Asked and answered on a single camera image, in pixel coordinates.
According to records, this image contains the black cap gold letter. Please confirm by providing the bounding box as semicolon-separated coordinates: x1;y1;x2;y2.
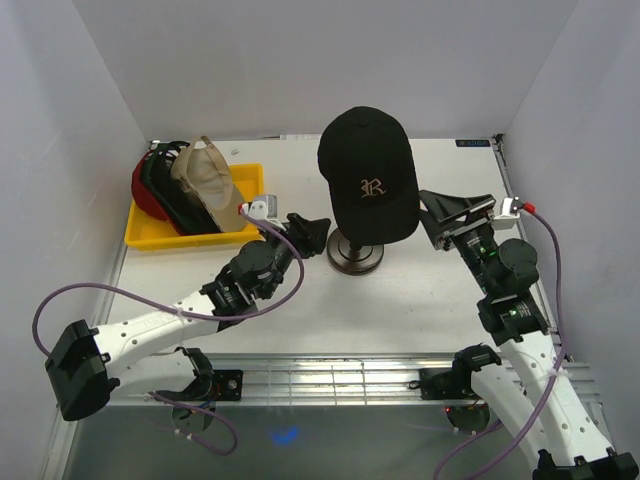
317;106;420;246

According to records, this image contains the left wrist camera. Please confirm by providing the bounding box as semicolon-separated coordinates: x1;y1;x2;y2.
238;194;283;228

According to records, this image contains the dark green cap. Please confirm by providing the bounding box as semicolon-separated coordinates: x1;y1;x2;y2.
141;142;193;235

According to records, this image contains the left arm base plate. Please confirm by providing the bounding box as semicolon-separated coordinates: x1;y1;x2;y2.
166;370;244;403

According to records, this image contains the aluminium frame rail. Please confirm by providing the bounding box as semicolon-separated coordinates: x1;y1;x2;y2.
57;352;601;409

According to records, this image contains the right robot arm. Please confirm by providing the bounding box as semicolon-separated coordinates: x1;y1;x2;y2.
419;190;639;479

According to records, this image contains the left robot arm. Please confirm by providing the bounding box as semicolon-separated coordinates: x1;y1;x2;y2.
45;213;331;421

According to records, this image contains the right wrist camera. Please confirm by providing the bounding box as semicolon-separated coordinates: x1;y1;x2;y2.
494;197;536;221

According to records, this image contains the black cap in tray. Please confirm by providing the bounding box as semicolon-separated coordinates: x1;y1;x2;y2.
141;140;220;235

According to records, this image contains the beige cap black letter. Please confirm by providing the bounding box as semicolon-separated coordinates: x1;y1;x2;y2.
170;135;247;233

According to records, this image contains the red cap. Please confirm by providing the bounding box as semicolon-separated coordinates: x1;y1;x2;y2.
131;151;170;223

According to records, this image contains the yellow plastic tray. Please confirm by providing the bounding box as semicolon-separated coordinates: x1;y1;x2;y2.
124;183;260;251

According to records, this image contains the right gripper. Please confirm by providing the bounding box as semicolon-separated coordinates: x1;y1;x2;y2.
416;189;497;296

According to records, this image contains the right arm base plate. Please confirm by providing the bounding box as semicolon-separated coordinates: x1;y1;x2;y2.
418;368;478;400

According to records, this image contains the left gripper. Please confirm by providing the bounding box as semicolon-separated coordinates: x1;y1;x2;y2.
258;213;330;300

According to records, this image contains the beige mannequin head stand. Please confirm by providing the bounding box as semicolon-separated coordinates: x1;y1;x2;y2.
326;228;384;276

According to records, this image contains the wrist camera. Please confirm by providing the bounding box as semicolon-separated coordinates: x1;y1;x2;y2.
494;197;536;221
238;194;283;228

